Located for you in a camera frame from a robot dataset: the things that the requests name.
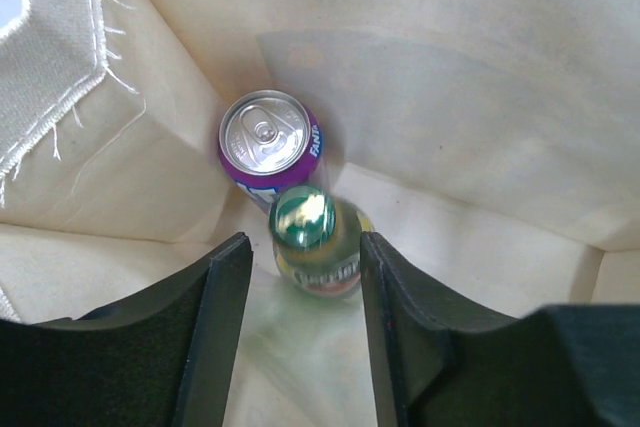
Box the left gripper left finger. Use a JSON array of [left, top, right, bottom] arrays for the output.
[[1, 233, 253, 426]]

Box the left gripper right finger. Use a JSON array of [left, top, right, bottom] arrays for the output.
[[360, 232, 639, 426]]

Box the green glass bottle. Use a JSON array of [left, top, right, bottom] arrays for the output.
[[268, 185, 374, 299]]

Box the purple soda can front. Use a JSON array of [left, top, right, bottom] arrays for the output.
[[218, 90, 330, 213]]

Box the beige canvas bag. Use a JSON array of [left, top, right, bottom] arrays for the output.
[[1, 0, 639, 426]]

